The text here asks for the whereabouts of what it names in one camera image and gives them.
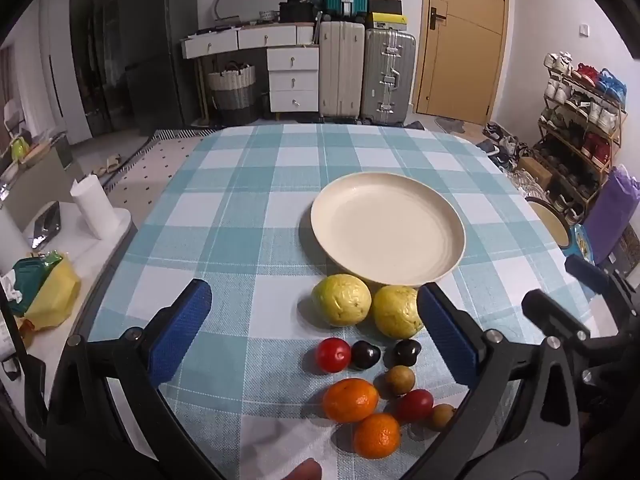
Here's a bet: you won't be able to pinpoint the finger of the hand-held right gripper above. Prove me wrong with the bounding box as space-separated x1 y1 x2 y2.
565 255 640 331
521 289 640 393

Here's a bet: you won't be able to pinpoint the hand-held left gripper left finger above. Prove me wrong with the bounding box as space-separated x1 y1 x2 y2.
24 278 226 480

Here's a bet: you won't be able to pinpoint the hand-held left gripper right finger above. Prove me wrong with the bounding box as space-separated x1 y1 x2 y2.
400 282 584 480

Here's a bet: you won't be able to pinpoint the yellow guava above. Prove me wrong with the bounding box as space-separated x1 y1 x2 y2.
311 274 373 328
371 285 426 339

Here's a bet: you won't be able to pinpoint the red tomato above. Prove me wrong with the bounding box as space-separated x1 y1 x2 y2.
315 337 352 374
396 388 435 423

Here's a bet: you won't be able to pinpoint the brown longan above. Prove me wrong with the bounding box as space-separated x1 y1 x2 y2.
427 403 457 431
384 365 416 396

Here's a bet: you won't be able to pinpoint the orange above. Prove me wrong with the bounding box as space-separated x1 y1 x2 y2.
322 378 380 423
353 412 402 460

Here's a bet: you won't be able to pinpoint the cream round plate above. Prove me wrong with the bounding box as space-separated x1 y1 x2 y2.
310 171 467 286

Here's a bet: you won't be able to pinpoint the person's left hand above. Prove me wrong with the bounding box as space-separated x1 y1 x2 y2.
289 458 323 480

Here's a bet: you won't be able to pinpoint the blue packet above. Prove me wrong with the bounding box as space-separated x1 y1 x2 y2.
570 224 596 264

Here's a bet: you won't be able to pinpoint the dark purple plum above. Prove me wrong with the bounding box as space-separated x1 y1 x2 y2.
392 338 422 368
350 340 382 370

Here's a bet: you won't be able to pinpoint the round cream stool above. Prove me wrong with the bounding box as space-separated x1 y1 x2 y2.
525 197 573 249

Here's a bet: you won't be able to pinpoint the purple bag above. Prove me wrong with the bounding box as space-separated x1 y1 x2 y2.
584 165 640 266

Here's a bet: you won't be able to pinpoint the teal checked tablecloth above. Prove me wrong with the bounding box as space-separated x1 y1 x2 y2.
85 124 611 480

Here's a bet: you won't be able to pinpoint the cardboard box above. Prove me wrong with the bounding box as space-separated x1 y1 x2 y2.
517 156 553 189

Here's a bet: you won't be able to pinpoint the white side cabinet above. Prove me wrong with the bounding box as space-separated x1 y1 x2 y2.
0 202 136 411

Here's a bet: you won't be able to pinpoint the rows of sneakers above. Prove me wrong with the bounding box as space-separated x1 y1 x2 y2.
542 51 627 226

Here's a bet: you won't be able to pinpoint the yellow plastic bag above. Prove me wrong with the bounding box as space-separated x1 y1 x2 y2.
22 255 82 333

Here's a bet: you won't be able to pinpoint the wooden shoe rack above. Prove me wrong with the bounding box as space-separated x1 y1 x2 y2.
537 52 628 226

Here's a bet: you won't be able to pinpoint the pile of loose shoes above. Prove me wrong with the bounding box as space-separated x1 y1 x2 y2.
475 122 532 172

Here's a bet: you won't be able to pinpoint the white paper towel roll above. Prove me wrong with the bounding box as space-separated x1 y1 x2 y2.
69 176 115 240

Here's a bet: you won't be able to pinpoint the green packet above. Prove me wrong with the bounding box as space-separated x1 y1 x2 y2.
11 255 63 317

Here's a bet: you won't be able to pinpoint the dotted white rug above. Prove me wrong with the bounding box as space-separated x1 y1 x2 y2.
107 130 221 213

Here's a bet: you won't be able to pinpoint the silver foil bag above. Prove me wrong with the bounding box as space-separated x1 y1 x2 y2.
30 202 63 250

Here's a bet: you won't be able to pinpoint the pair of beige slippers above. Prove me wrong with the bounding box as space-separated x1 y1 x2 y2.
92 154 123 176

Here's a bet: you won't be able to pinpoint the grey side table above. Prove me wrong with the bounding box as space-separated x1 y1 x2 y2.
0 132 85 231

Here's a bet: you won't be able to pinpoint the woven laundry basket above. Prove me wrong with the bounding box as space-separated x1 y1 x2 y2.
207 62 257 111

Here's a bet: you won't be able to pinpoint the wooden door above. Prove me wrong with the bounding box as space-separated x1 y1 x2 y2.
414 0 510 113

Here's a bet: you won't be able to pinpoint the silver suitcase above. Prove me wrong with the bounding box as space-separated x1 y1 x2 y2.
361 28 417 125

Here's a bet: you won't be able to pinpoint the dark grey fridge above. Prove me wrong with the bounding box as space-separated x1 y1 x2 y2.
117 0 201 133

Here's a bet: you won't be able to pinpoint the cream suitcase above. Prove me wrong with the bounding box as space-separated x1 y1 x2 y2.
318 21 366 120

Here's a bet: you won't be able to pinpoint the black glass cabinet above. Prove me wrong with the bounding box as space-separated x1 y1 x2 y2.
70 0 131 136

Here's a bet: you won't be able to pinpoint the white desk with drawers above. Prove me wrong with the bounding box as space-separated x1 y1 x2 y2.
181 22 321 113

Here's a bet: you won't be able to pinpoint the yellow and black shoe box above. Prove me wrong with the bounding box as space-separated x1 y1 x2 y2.
366 12 408 31

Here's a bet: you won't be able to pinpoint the black bag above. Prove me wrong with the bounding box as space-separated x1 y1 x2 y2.
279 0 321 23

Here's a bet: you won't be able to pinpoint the oval white frame mirror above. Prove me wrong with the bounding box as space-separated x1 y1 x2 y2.
214 0 291 20

